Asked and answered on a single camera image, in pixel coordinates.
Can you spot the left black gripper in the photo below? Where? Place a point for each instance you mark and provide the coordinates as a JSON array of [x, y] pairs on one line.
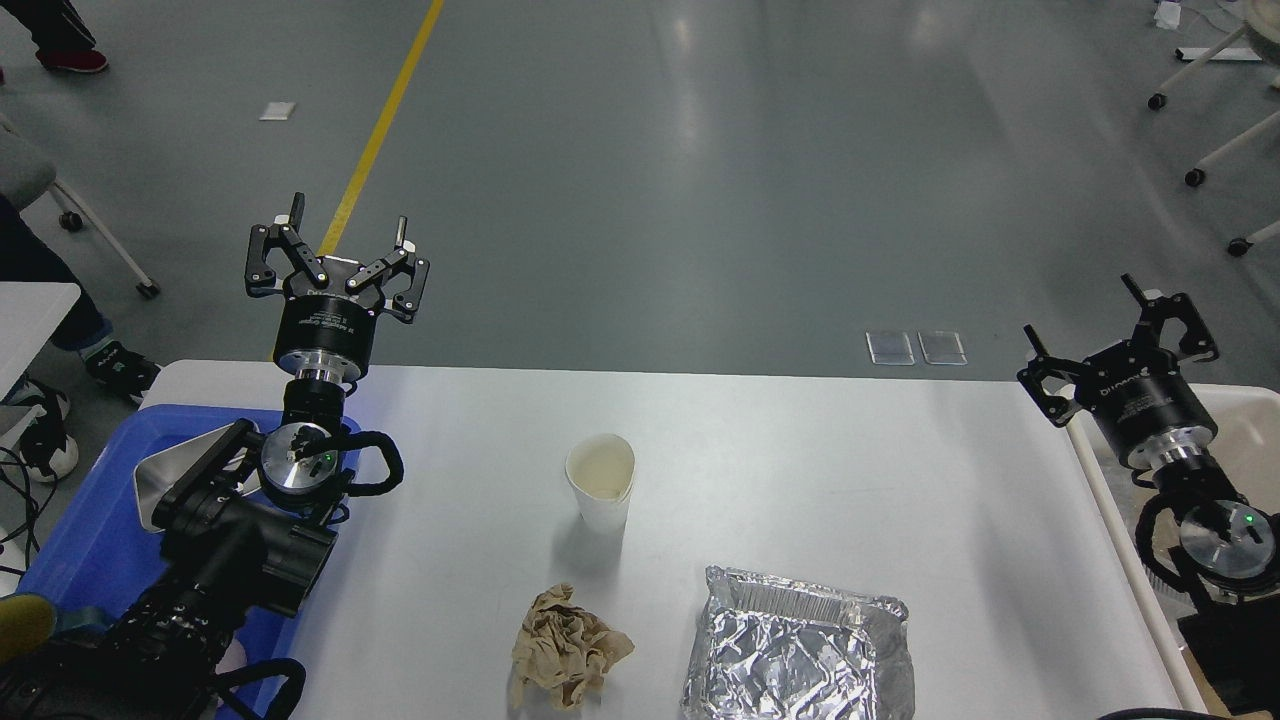
[[331, 304]]

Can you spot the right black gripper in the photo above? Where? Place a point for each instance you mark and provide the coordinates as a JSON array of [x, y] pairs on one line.
[[1145, 400]]

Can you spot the small steel rectangular tin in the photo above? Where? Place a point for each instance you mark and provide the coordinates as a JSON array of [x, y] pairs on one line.
[[160, 472]]

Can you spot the aluminium foil tray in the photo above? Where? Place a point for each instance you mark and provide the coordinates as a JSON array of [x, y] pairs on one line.
[[768, 647]]

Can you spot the pink mug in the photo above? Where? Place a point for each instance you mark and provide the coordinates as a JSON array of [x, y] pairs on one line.
[[234, 658]]

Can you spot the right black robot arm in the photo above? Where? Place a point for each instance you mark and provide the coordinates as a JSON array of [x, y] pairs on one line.
[[1197, 534]]

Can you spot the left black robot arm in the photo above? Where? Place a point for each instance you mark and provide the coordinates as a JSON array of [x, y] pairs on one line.
[[250, 523]]

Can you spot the beige plastic waste bin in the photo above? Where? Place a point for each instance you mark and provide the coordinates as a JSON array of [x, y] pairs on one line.
[[1246, 448]]

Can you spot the right clear floor plate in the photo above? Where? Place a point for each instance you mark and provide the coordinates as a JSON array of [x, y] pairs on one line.
[[942, 348]]

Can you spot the clear floor plate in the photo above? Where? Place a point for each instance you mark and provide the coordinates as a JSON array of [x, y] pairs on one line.
[[890, 348], [942, 348]]

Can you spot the black white sneaker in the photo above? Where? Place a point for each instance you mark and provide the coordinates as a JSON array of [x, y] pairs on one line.
[[122, 372]]

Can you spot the left clear floor plate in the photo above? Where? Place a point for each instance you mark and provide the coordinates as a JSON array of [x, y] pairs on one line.
[[890, 348]]

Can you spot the white side table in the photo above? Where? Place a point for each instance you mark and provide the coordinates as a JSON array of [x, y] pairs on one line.
[[33, 314]]

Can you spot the white paper cup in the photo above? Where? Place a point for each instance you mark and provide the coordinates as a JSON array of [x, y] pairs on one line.
[[601, 472]]

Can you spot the blue plastic tray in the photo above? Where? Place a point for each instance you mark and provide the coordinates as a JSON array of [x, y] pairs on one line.
[[99, 555]]

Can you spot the walking person in tracksuit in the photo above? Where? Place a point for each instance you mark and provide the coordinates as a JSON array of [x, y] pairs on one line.
[[63, 40]]

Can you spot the dark blue mug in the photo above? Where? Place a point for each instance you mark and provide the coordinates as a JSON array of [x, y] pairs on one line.
[[28, 620]]

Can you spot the crumpled brown paper napkin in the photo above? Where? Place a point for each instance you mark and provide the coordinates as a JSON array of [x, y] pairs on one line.
[[564, 650]]

